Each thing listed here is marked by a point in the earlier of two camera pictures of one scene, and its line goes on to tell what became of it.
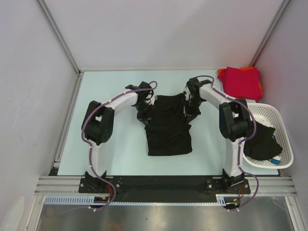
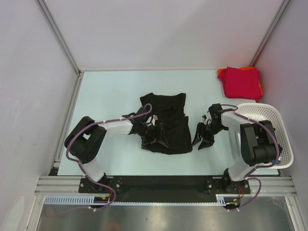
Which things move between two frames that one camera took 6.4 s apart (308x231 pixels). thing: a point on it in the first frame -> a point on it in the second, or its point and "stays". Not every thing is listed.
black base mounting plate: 164,188 stays
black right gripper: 191,114 -> 208,141
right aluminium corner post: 283,7 stays
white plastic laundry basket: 268,114 stays
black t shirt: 169,133 stays
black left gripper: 146,119 -> 153,137
